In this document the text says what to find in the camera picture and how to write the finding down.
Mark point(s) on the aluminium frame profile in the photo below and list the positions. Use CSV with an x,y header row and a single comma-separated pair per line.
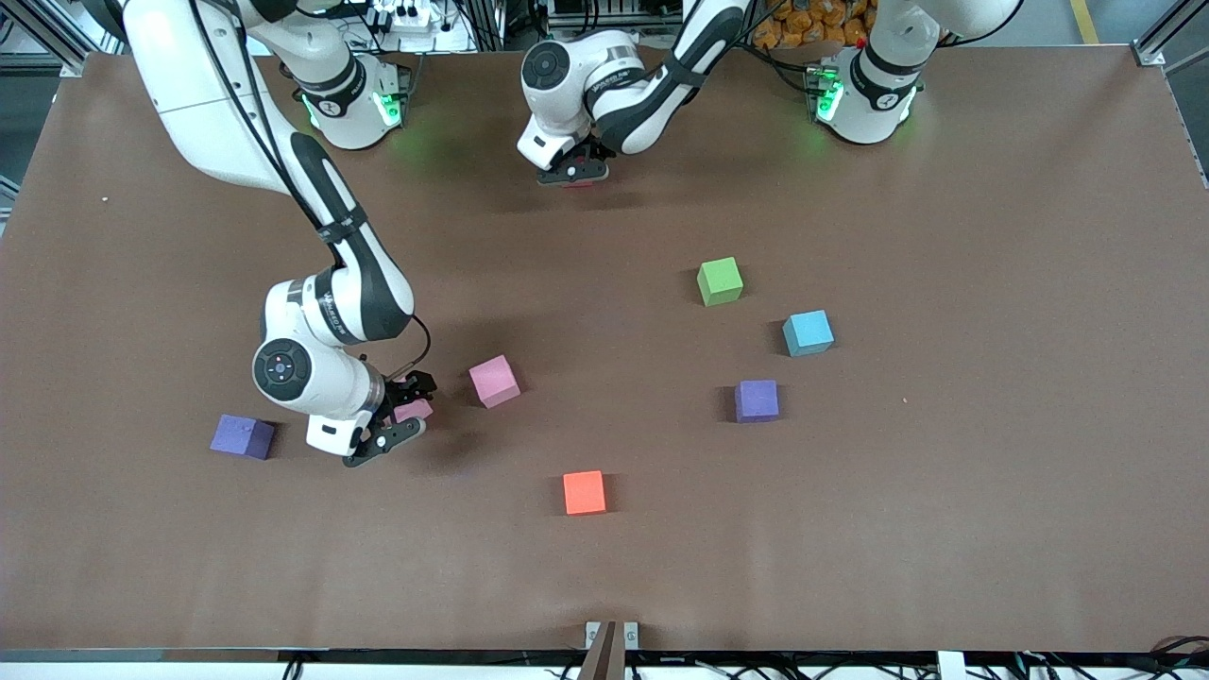
x,y
1166,38
57,38

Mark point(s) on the purple foam block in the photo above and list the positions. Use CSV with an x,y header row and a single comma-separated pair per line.
x,y
757,400
242,436

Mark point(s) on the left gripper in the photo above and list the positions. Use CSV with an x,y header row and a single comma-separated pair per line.
x,y
599,149

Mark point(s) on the orange foam block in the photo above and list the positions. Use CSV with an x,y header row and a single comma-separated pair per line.
x,y
585,493

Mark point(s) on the white paper tag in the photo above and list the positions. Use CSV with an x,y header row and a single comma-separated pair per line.
x,y
952,666

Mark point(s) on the green foam block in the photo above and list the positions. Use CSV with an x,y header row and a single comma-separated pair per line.
x,y
720,281

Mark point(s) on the white power strip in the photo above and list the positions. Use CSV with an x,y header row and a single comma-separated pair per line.
x,y
416,24

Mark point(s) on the light blue foam block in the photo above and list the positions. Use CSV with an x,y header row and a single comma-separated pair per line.
x,y
808,332

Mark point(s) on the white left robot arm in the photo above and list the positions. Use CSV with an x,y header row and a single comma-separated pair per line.
x,y
652,104

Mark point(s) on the small metal bracket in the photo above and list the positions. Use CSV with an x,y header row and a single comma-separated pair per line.
x,y
612,631

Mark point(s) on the pink foam block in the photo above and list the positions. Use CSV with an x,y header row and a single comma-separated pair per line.
x,y
495,382
416,411

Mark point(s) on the orange snack bag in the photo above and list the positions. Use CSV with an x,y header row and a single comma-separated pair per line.
x,y
812,24

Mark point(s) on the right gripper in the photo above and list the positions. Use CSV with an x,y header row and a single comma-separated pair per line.
x,y
400,391

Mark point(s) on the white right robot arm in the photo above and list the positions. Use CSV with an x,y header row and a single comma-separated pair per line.
x,y
217,113

